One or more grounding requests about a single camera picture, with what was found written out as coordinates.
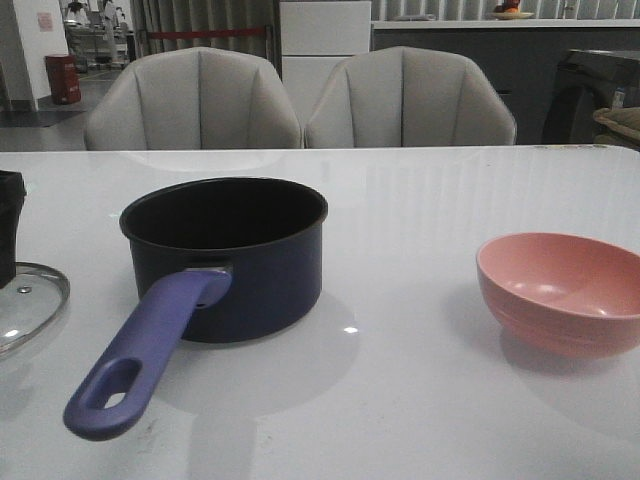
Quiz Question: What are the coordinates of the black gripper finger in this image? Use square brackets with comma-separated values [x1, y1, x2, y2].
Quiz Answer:
[0, 171, 26, 288]

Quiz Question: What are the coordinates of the glass lid blue knob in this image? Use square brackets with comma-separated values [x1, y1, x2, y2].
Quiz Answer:
[1, 262, 70, 360]

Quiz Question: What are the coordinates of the pink bowl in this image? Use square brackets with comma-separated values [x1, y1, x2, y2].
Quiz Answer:
[476, 232, 639, 359]

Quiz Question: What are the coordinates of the red bin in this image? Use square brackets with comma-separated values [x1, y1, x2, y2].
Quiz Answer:
[45, 54, 81, 105]

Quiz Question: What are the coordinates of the left grey upholstered chair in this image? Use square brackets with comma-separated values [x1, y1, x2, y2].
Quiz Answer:
[84, 47, 303, 151]

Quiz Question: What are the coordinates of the grey upholstered chair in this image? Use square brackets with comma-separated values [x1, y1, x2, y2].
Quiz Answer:
[84, 47, 303, 151]
[304, 46, 517, 149]

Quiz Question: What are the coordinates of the red barrier tape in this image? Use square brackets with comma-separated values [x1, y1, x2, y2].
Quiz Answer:
[147, 26, 271, 40]

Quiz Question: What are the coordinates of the white cabinet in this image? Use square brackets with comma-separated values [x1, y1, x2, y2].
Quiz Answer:
[279, 1, 371, 124]

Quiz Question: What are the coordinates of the right grey upholstered chair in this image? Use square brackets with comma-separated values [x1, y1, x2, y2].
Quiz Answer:
[304, 46, 517, 149]

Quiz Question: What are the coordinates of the fruit plate on counter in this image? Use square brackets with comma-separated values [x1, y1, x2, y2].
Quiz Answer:
[489, 0, 534, 20]

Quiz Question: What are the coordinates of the grey counter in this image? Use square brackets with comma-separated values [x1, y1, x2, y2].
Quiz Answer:
[372, 19, 639, 144]

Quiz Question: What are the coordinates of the dark appliance at right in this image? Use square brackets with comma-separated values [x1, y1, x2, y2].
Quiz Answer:
[541, 49, 639, 144]

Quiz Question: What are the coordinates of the beige cushion at right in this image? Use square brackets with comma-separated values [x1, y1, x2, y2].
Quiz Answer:
[593, 107, 640, 151]

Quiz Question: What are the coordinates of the blue saucepan with handle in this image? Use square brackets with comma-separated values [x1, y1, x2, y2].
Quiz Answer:
[63, 177, 328, 441]

